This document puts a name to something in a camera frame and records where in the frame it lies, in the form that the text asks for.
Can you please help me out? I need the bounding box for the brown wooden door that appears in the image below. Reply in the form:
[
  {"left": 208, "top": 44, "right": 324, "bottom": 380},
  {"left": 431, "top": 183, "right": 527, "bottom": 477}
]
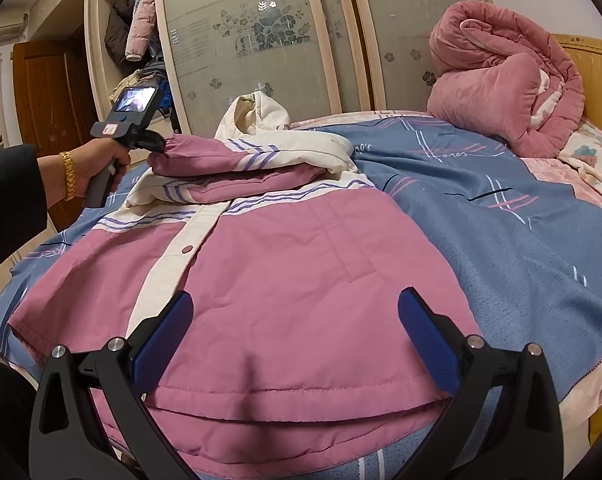
[{"left": 12, "top": 25, "right": 105, "bottom": 231}]

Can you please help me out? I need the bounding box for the blue folded garment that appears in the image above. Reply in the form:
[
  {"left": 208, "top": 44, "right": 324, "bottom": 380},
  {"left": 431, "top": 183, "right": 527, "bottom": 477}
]
[{"left": 158, "top": 80, "right": 175, "bottom": 114}]

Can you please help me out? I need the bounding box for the flower-bouquet frosted sliding door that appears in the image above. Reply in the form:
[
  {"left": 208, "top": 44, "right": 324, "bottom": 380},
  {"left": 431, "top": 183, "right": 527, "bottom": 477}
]
[{"left": 151, "top": 0, "right": 373, "bottom": 134}]

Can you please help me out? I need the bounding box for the floral pillow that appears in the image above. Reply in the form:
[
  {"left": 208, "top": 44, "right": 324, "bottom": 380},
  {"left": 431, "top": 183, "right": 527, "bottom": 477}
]
[{"left": 556, "top": 117, "right": 602, "bottom": 207}]

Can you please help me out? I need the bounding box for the grey clothes pile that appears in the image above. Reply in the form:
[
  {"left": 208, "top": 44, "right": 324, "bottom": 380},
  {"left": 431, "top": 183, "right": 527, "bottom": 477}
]
[{"left": 141, "top": 57, "right": 170, "bottom": 82}]

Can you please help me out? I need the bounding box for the beige wardrobe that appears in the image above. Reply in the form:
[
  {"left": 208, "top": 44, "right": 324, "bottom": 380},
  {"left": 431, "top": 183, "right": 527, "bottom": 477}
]
[{"left": 83, "top": 0, "right": 494, "bottom": 136}]

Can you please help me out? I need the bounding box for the pink and white hooded jacket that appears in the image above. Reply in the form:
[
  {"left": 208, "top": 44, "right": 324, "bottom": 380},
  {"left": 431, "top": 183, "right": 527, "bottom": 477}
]
[{"left": 7, "top": 92, "right": 484, "bottom": 480}]

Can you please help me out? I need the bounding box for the cream crumpled cloth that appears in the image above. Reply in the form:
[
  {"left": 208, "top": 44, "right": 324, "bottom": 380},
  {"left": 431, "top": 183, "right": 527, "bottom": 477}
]
[{"left": 110, "top": 69, "right": 150, "bottom": 104}]

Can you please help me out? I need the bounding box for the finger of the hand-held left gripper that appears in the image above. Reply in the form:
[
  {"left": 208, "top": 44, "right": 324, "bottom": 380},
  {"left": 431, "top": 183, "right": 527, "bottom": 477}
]
[{"left": 141, "top": 131, "right": 168, "bottom": 154}]

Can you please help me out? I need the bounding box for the plain frosted sliding door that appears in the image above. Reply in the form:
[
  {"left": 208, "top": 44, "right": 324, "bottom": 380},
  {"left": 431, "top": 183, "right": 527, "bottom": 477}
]
[{"left": 343, "top": 0, "right": 495, "bottom": 112}]

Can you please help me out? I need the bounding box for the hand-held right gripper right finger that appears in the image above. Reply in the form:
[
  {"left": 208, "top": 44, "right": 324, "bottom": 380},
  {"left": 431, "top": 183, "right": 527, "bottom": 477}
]
[{"left": 397, "top": 287, "right": 564, "bottom": 480}]

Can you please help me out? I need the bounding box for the blue striped bedsheet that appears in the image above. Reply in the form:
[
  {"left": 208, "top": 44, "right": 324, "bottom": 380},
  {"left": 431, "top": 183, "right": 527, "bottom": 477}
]
[{"left": 0, "top": 115, "right": 602, "bottom": 480}]

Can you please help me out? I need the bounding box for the person's left hand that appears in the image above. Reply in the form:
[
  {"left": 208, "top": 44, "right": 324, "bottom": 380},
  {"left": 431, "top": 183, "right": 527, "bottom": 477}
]
[{"left": 72, "top": 138, "right": 132, "bottom": 200}]

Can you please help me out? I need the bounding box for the pink hanging puffer jacket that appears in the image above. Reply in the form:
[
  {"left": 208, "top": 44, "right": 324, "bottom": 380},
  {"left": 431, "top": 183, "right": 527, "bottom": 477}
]
[{"left": 125, "top": 0, "right": 158, "bottom": 62}]

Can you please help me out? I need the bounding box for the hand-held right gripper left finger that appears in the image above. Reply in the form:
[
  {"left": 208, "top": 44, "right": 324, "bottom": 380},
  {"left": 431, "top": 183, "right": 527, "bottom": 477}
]
[{"left": 28, "top": 290, "right": 202, "bottom": 480}]

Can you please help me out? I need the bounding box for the rolled pink quilt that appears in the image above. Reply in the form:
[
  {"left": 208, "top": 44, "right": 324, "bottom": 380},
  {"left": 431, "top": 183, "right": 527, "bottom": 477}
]
[{"left": 426, "top": 0, "right": 586, "bottom": 159}]

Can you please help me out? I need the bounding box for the wooden headboard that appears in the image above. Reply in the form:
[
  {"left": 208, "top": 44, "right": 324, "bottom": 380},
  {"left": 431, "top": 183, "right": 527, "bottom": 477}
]
[{"left": 551, "top": 34, "right": 602, "bottom": 134}]

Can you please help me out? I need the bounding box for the dark hanging coat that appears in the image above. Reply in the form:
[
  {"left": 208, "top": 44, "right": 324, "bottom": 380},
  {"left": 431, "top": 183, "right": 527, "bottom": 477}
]
[{"left": 104, "top": 0, "right": 137, "bottom": 67}]

